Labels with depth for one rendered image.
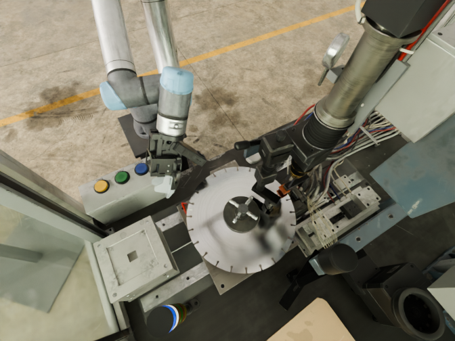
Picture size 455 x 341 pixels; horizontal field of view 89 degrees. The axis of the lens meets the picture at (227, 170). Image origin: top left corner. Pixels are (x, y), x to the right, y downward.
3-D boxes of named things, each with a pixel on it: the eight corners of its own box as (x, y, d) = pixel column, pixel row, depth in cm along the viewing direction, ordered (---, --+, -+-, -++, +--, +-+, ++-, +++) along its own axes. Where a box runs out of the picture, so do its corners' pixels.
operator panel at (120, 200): (105, 226, 87) (85, 214, 74) (97, 201, 92) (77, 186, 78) (175, 193, 95) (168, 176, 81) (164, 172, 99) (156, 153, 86)
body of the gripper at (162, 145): (145, 165, 66) (147, 125, 61) (174, 164, 71) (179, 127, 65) (150, 179, 61) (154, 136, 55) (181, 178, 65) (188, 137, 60)
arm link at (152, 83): (143, 72, 66) (141, 78, 57) (182, 66, 68) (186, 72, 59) (150, 100, 70) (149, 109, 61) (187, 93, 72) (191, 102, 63)
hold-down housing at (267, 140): (257, 190, 61) (274, 147, 44) (250, 175, 63) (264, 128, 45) (276, 183, 62) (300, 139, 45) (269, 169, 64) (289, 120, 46)
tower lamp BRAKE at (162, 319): (156, 340, 41) (152, 344, 38) (147, 314, 42) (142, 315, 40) (180, 325, 42) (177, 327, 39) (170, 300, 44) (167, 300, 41)
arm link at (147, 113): (130, 104, 103) (118, 79, 91) (160, 99, 105) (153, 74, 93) (133, 124, 98) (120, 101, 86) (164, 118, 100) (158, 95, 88)
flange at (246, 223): (229, 192, 74) (230, 189, 71) (263, 203, 72) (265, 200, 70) (218, 225, 69) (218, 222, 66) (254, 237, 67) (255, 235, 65)
